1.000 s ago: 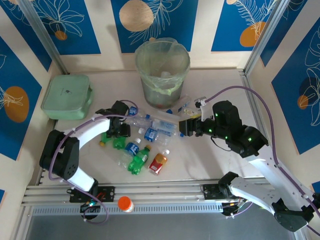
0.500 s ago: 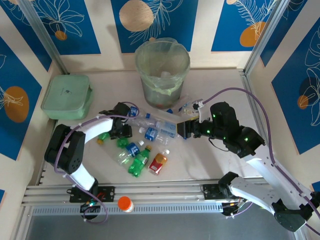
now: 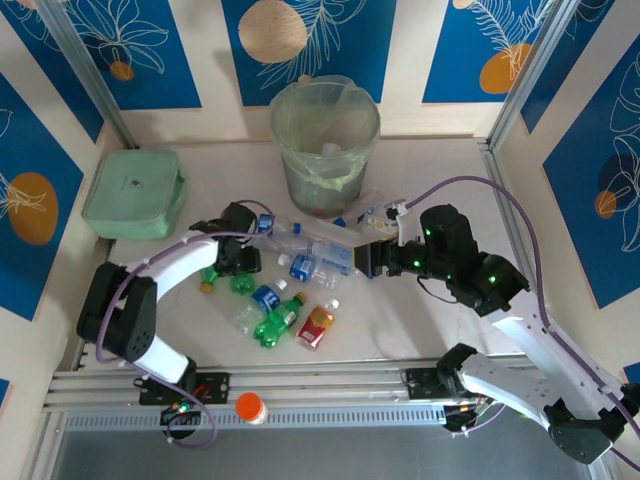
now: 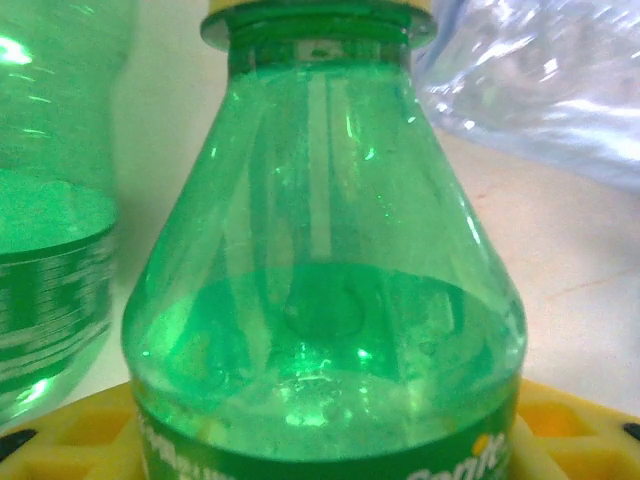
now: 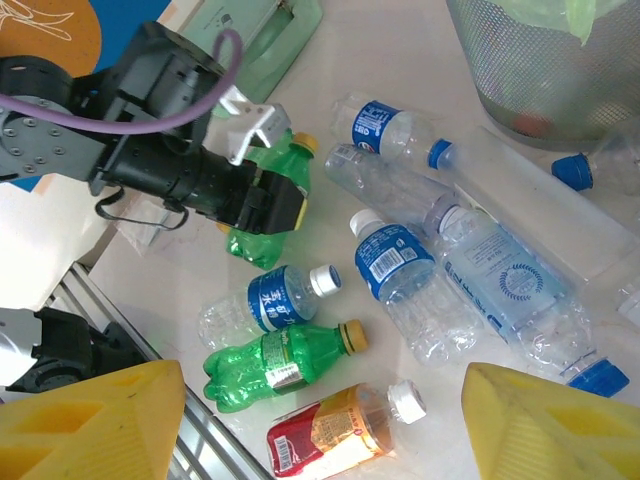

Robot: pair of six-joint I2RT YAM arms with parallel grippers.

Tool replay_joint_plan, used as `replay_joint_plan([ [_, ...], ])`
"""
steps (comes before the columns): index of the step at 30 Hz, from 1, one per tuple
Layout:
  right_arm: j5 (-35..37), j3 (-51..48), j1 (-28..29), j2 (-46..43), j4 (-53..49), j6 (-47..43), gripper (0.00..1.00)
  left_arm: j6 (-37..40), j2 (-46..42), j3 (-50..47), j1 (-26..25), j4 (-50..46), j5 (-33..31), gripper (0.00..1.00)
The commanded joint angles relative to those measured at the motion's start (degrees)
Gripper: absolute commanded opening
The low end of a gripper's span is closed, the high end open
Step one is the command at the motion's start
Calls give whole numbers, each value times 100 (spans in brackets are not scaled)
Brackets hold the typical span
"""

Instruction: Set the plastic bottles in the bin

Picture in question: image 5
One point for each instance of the clear bottle with grey cap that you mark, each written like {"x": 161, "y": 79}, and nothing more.
{"x": 380, "y": 180}

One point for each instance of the large clear pale-label bottle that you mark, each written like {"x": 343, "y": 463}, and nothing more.
{"x": 510, "y": 285}

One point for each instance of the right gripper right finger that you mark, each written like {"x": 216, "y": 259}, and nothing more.
{"x": 550, "y": 440}

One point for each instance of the green plastic soda bottle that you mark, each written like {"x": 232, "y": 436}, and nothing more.
{"x": 260, "y": 360}
{"x": 260, "y": 250}

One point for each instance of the grey mesh waste bin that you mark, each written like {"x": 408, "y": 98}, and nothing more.
{"x": 525, "y": 75}

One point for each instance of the blue-label bottle with blue cap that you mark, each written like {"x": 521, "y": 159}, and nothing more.
{"x": 375, "y": 125}

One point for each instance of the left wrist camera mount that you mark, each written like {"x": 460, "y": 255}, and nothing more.
{"x": 255, "y": 117}

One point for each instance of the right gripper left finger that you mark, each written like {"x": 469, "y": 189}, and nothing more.
{"x": 90, "y": 430}

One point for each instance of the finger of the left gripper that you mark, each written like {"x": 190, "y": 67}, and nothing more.
{"x": 275, "y": 205}

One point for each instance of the red and yellow label bottle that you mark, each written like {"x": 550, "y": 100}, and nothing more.
{"x": 330, "y": 430}

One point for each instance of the blue-label bottle with white cap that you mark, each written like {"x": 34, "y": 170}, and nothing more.
{"x": 280, "y": 305}
{"x": 395, "y": 260}

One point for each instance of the pale green lunch box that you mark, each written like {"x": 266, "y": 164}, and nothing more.
{"x": 270, "y": 50}

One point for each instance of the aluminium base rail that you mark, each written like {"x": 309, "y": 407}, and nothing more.
{"x": 210, "y": 450}

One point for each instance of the unlabelled clear blue-cap bottle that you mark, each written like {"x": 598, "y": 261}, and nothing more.
{"x": 575, "y": 172}

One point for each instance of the green plastic bin liner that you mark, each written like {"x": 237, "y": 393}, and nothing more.
{"x": 585, "y": 20}

